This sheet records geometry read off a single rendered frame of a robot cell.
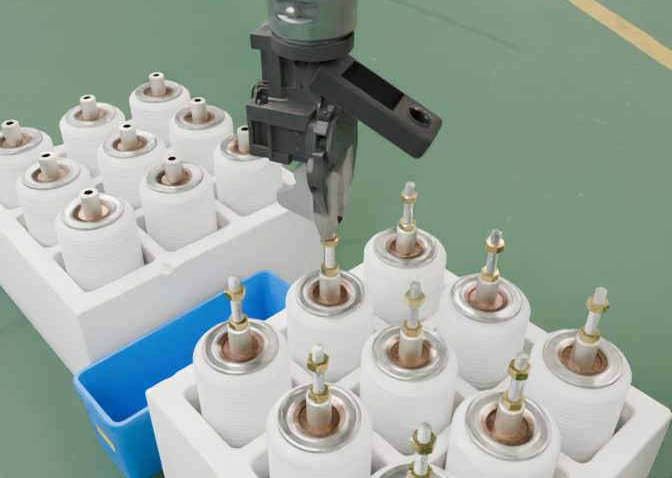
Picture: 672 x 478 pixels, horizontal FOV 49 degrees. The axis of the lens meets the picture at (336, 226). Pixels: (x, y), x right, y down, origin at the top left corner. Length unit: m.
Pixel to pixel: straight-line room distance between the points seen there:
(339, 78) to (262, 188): 0.44
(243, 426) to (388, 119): 0.34
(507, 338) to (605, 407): 0.12
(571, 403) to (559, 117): 1.07
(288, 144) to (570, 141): 1.05
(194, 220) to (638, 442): 0.59
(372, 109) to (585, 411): 0.35
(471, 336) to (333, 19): 0.36
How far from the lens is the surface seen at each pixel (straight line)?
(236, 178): 1.02
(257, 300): 1.05
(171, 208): 0.97
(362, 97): 0.62
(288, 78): 0.66
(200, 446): 0.76
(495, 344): 0.78
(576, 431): 0.77
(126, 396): 1.00
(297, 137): 0.66
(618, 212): 1.44
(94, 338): 0.96
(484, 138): 1.61
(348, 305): 0.78
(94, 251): 0.94
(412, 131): 0.62
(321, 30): 0.60
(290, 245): 1.08
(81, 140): 1.16
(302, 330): 0.78
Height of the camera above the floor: 0.78
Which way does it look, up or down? 36 degrees down
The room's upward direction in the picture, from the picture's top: straight up
